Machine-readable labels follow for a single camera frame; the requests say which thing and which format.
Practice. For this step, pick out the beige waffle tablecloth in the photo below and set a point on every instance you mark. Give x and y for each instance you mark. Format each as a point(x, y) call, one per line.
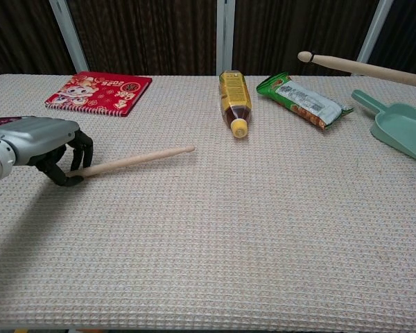
point(208, 225)

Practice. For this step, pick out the plain wooden drumstick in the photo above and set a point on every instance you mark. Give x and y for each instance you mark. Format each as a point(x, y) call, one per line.
point(135, 159)

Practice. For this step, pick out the dark brown partition panel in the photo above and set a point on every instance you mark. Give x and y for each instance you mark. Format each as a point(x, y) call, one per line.
point(21, 38)
point(298, 27)
point(142, 34)
point(409, 34)

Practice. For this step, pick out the mint green plastic dustpan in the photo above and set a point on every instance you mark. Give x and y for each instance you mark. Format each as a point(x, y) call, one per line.
point(402, 128)

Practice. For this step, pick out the wooden drumstick with black band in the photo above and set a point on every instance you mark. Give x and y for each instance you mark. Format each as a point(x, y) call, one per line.
point(367, 69)

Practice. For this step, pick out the red cartoon spiral notebook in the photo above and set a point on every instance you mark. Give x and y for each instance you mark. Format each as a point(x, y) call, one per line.
point(100, 92)

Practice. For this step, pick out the yellow label tea bottle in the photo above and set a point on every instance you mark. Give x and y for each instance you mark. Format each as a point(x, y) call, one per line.
point(234, 93)

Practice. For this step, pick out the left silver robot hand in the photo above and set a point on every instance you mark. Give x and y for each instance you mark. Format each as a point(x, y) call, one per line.
point(38, 138)

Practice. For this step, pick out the grey metal partition post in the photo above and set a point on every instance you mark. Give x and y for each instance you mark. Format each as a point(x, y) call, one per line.
point(374, 31)
point(225, 34)
point(69, 34)

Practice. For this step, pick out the green snack packet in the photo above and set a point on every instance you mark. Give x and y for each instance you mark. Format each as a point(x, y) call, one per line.
point(301, 98)

